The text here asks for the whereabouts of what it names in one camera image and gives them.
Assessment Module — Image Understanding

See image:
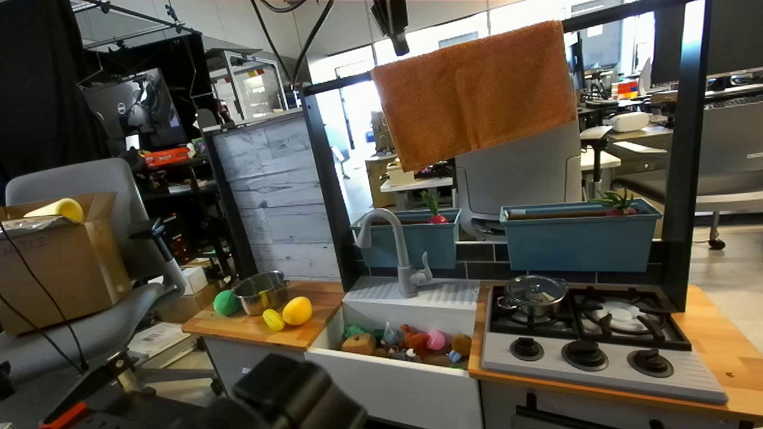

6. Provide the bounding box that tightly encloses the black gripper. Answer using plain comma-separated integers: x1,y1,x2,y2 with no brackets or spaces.
373,0,410,56

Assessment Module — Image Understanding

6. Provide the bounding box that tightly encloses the orange towel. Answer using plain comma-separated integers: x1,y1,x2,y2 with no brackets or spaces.
373,21,577,172

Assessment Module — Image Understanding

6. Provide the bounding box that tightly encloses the black robot base foreground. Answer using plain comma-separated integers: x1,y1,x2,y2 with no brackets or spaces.
39,354,409,429

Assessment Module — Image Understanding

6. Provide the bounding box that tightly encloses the grey wood backsplash panel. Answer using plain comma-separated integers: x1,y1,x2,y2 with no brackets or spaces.
212,109,338,282

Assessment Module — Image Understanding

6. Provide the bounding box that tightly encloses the white chair behind kitchen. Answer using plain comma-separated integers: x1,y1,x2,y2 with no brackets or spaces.
455,121,582,216

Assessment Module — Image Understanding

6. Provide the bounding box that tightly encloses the left blue planter box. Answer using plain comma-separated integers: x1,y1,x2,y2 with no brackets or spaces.
363,210,461,270

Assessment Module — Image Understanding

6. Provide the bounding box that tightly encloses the blue planter box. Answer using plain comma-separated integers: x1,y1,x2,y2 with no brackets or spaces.
363,210,461,270
498,199,661,273

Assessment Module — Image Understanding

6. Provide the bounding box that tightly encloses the grey toy faucet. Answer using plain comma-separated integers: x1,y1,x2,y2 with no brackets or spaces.
356,206,434,298

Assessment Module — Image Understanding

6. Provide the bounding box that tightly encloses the right blue planter box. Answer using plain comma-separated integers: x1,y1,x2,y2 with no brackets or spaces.
498,199,661,273

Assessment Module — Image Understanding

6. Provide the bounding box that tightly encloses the left wooden countertop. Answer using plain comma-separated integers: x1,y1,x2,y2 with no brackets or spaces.
181,282,343,349

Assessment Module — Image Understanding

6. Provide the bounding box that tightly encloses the wooden countertop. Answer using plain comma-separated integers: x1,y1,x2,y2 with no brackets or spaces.
467,284,763,425
181,282,343,349

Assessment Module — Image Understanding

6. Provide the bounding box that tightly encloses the glass pot lid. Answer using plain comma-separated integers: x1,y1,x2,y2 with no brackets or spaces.
506,273,567,310

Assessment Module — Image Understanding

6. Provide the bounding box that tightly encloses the yellow toy lemon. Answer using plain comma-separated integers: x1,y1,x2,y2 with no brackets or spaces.
281,295,312,327

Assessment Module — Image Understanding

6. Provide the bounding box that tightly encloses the yellow toy banana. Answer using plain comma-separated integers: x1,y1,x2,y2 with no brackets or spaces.
263,310,285,332

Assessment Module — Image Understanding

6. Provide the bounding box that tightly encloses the brown toy in sink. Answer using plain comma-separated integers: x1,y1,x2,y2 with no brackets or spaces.
341,334,377,354

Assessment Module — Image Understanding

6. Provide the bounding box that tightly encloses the pink toy in sink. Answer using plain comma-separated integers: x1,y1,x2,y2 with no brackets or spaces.
428,328,449,352

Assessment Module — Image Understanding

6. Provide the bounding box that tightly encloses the green round toy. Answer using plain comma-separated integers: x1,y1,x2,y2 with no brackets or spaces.
212,291,241,317

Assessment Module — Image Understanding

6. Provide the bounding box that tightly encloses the white toy sink basin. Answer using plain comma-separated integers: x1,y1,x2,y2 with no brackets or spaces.
306,277,483,429

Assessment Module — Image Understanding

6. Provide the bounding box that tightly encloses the yellow foam roll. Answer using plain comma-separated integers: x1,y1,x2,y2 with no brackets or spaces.
26,197,84,222

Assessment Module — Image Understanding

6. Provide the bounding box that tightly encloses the grey toy stove top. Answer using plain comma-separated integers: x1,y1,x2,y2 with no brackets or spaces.
485,285,728,405

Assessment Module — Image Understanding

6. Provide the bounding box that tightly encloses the cardboard box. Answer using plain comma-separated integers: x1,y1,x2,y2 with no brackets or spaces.
0,193,132,336

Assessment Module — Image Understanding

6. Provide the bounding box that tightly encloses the grey office chair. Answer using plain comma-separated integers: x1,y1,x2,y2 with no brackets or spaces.
0,158,189,397

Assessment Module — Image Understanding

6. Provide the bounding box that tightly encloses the right wooden countertop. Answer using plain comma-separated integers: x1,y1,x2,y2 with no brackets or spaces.
467,284,763,425

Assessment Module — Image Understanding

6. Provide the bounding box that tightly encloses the black metal rail frame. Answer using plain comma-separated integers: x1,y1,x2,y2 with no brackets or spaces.
300,0,716,310

